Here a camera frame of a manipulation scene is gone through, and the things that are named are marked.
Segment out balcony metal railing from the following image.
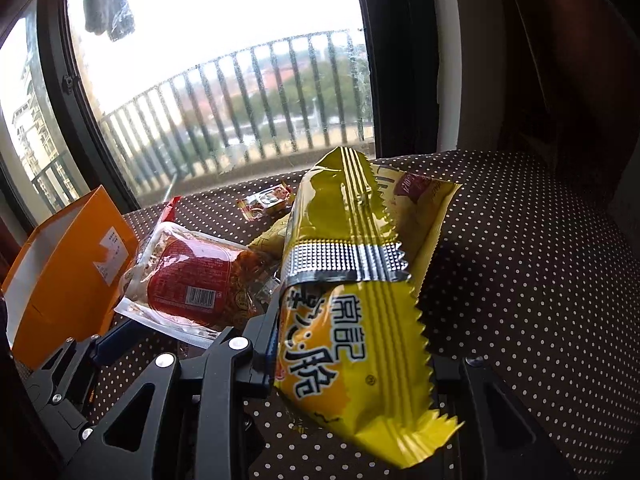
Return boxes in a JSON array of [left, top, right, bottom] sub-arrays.
[[30, 29, 376, 201]]

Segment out hanging grey cloth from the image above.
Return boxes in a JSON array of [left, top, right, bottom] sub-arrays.
[[80, 0, 136, 42]]

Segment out small clear wrapped candy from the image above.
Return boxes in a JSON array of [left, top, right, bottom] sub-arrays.
[[236, 185, 296, 222]]

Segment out orange cardboard box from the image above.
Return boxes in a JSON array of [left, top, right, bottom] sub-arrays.
[[0, 186, 141, 371]]

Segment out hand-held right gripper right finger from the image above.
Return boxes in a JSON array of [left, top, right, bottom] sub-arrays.
[[432, 355, 586, 480]]

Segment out yellow striped snack packet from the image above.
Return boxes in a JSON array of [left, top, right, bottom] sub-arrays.
[[272, 146, 465, 470]]

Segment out brown curtain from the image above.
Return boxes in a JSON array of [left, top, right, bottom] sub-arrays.
[[500, 0, 640, 211]]

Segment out brown polka dot cloth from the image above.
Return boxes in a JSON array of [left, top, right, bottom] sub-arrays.
[[10, 147, 640, 480]]

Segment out large yellow chips bag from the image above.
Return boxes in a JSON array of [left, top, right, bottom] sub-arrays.
[[248, 159, 462, 273]]

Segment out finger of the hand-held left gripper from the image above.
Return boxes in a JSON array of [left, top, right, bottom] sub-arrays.
[[22, 326, 146, 443]]

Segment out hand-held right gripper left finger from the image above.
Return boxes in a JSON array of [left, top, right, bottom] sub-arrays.
[[70, 305, 281, 480]]

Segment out clear red label snack packet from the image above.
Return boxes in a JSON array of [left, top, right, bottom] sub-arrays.
[[114, 196, 281, 350]]

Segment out black window frame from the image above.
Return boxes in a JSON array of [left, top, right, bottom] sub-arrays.
[[0, 0, 436, 231]]

